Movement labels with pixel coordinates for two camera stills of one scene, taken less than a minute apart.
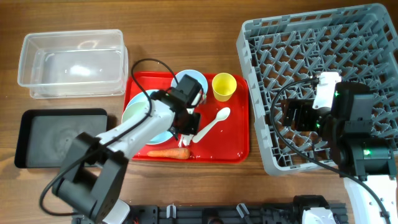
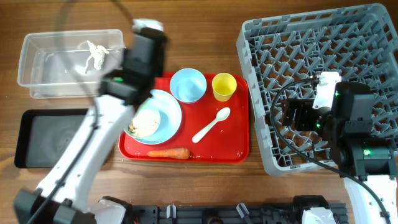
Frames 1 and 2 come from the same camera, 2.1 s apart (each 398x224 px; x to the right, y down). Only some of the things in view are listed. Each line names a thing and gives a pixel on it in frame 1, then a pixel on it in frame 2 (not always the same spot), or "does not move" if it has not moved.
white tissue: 186,139 to 97,53
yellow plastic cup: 224,84 does not move
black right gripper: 288,112 does not move
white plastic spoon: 222,114 does not move
